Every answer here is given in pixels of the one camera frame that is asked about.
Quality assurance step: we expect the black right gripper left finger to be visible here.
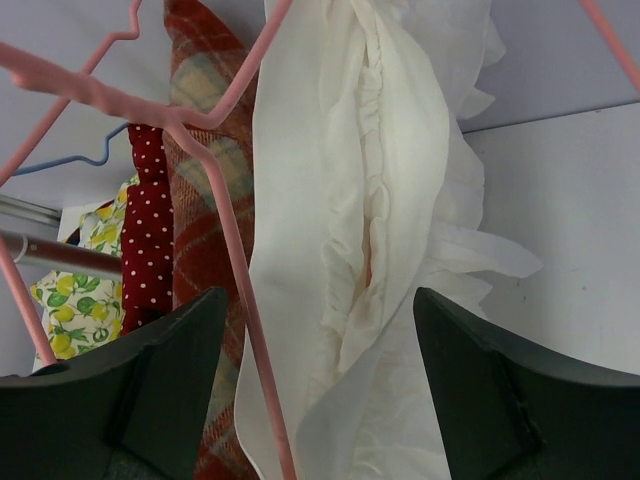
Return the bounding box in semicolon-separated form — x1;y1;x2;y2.
1;288;227;479

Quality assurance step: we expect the white pleated skirt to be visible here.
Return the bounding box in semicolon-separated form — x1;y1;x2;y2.
250;1;540;479

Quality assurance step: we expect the white clothes rack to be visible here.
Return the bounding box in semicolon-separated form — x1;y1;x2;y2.
1;195;121;280

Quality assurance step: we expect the red polka dot skirt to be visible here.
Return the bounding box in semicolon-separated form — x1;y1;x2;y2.
121;124;173;335

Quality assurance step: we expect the pink hanger with plaid skirt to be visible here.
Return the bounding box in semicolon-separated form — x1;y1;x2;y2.
1;1;141;365

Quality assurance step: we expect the lemon print skirt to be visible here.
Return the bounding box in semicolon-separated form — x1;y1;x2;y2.
31;176;139;360

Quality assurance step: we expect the beige red plaid skirt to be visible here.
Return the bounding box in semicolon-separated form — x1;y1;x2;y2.
162;0;261;480

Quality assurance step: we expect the blue hanger with plaid skirt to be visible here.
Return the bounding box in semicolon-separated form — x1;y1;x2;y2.
12;123;129;177

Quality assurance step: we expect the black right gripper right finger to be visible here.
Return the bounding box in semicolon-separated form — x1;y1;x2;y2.
413;288;639;479

